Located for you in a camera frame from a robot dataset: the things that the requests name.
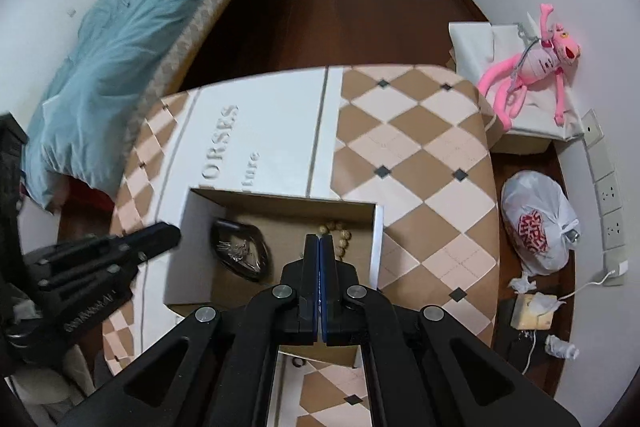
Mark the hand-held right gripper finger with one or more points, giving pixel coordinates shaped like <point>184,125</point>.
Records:
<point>314,267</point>
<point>326,267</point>

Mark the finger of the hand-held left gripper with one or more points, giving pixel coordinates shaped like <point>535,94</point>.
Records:
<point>100,274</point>
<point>155,236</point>

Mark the cardboard box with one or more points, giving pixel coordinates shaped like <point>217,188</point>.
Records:
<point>197,257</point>

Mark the black plastic pouch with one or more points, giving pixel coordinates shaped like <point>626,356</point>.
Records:
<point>240,252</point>

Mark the light cloth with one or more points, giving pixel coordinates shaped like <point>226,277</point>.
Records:
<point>45,387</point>

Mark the dark object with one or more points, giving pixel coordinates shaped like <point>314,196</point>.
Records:
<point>12,187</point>

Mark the white embossed flat box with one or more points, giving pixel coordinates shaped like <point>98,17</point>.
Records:
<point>270,117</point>

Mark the checkered tablecloth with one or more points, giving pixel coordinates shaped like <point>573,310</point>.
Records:
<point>425,132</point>

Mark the blue fluffy blanket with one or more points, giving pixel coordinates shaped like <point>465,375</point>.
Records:
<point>125,42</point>

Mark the crumpled white tissue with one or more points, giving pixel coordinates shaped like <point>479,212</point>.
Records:
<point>524,283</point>
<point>561,347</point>

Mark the yellow tissue box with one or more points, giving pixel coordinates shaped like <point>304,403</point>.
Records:
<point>530,314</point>

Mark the white plastic bag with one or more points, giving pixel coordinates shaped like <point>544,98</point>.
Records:
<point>530,202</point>

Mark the white cushioned seat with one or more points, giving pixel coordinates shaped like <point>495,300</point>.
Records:
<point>475,47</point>

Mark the pink plush toy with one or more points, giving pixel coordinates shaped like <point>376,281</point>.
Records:
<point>535,62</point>

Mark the white wall charger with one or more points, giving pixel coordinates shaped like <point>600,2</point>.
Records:
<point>622,268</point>

